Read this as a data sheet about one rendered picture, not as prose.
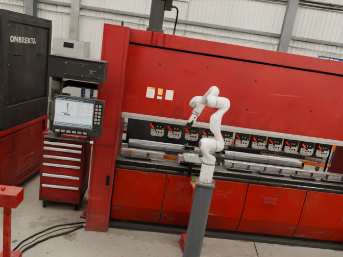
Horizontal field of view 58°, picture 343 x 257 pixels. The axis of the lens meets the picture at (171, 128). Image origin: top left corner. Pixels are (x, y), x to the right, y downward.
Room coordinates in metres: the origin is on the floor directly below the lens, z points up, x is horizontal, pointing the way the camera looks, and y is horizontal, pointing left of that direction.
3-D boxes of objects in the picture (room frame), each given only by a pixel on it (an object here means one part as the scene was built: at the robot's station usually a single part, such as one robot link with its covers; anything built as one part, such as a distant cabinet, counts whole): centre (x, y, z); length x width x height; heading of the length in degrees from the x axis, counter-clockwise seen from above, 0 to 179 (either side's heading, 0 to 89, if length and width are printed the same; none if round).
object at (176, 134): (3.45, -0.04, 1.26); 0.15 x 0.09 x 0.17; 95
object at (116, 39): (3.56, 0.72, 1.15); 0.85 x 0.25 x 2.30; 5
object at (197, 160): (3.33, -0.28, 1.00); 0.26 x 0.18 x 0.01; 5
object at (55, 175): (3.68, 1.26, 0.50); 0.50 x 0.50 x 1.00; 5
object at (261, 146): (3.54, -1.04, 1.26); 0.15 x 0.09 x 0.17; 95
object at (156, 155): (3.42, 0.28, 0.92); 0.50 x 0.06 x 0.10; 95
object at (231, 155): (3.81, -0.64, 0.93); 2.30 x 0.14 x 0.10; 95
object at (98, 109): (2.81, 0.88, 1.42); 0.45 x 0.12 x 0.36; 98
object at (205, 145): (2.69, -0.36, 1.30); 0.19 x 0.12 x 0.24; 107
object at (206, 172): (2.70, -0.39, 1.09); 0.19 x 0.19 x 0.18
